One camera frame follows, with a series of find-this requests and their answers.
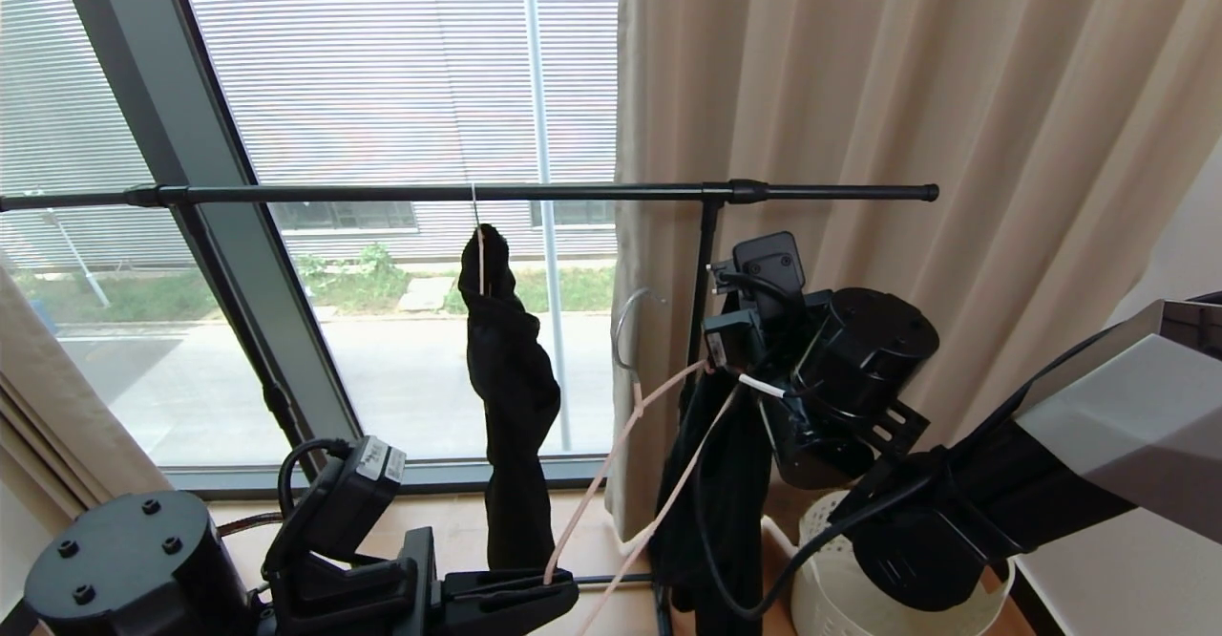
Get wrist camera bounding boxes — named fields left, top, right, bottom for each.
left=263, top=435, right=410, bottom=575
left=706, top=231, right=808, bottom=317

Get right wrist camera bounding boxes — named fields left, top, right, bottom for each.
left=706, top=231, right=808, bottom=317

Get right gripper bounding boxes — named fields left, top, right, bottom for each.
left=704, top=307, right=851, bottom=489

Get black clothes rack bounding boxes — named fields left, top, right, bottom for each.
left=0, top=180, right=941, bottom=636

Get pink clothes hanger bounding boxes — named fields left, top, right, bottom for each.
left=542, top=287, right=741, bottom=636
left=470, top=182, right=489, bottom=298

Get window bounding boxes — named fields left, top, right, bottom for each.
left=0, top=0, right=626, bottom=494

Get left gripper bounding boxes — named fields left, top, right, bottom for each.
left=263, top=526, right=442, bottom=636

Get beige curtain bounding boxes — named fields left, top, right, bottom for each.
left=0, top=264, right=173, bottom=513
left=606, top=0, right=1222, bottom=541

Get white laundry basket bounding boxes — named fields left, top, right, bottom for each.
left=788, top=488, right=1018, bottom=636

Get black shorts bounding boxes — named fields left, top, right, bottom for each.
left=458, top=223, right=562, bottom=572

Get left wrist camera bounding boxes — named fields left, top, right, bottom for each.
left=263, top=435, right=410, bottom=575

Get black garment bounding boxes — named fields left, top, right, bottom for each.
left=649, top=369, right=774, bottom=636

